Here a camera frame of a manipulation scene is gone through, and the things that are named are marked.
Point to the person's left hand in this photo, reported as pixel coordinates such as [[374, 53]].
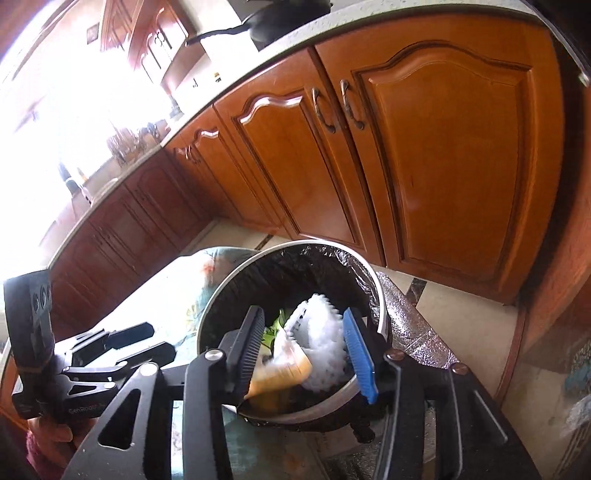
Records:
[[51, 434]]

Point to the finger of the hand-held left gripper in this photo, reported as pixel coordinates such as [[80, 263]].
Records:
[[129, 334], [147, 354]]

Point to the black wok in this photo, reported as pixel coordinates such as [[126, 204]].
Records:
[[286, 18]]

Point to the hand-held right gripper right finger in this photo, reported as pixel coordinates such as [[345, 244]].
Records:
[[358, 355]]

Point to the round grey trash bin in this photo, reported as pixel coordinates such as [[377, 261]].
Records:
[[318, 412]]

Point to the wooden base cabinets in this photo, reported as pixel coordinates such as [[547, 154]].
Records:
[[438, 161]]

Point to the floral light blue tablecloth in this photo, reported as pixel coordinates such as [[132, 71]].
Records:
[[157, 304]]

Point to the yellow packet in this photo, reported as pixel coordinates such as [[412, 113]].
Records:
[[281, 374]]

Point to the wooden wall cabinet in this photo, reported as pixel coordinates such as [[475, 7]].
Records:
[[152, 32]]

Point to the white foam fruit net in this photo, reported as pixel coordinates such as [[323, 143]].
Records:
[[323, 337]]

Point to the black bin liner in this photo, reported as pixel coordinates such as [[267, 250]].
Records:
[[300, 272]]

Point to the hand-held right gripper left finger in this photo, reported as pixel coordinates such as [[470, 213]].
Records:
[[251, 350]]

